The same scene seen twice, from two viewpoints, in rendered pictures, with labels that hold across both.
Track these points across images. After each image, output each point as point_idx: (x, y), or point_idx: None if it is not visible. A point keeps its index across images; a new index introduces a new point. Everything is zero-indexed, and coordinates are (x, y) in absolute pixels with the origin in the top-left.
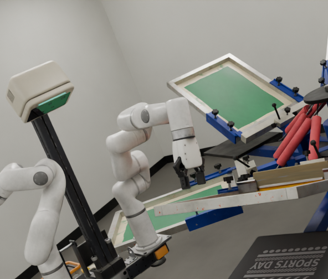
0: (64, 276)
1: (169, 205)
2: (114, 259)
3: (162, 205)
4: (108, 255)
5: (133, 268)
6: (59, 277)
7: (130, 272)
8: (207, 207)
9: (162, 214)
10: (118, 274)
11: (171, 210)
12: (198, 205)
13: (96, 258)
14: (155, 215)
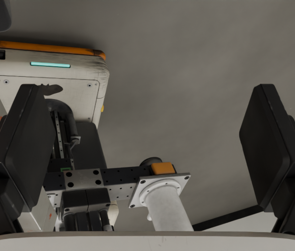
0: (174, 220)
1: (32, 211)
2: (74, 211)
3: (40, 227)
4: (81, 222)
5: (52, 185)
6: (183, 222)
7: (60, 181)
8: None
9: (49, 204)
10: (83, 187)
11: None
12: None
13: (107, 226)
14: (56, 215)
